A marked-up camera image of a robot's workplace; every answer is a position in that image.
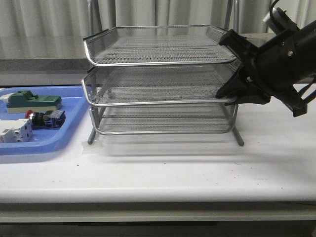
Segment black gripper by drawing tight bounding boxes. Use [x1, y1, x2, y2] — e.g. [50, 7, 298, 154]
[215, 27, 309, 117]

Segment silver mesh tray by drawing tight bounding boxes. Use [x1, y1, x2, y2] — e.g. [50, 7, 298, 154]
[83, 25, 236, 67]
[89, 103, 237, 135]
[81, 65, 235, 107]

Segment red emergency stop push button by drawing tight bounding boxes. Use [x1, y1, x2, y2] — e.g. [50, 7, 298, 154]
[25, 110, 66, 129]

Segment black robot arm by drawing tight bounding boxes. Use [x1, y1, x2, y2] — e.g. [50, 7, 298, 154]
[216, 1, 316, 117]

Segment clear tape patch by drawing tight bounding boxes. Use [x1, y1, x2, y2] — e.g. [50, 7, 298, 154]
[81, 141, 103, 155]

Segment blue plastic tray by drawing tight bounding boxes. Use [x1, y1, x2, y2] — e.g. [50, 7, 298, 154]
[0, 86, 88, 155]

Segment green and cream relay module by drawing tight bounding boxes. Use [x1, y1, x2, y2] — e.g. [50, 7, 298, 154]
[6, 90, 62, 113]

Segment white circuit breaker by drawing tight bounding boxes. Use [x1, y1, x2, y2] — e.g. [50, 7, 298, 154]
[0, 118, 33, 143]

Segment grey stone counter ledge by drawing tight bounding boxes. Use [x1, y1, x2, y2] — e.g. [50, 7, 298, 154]
[0, 33, 316, 73]

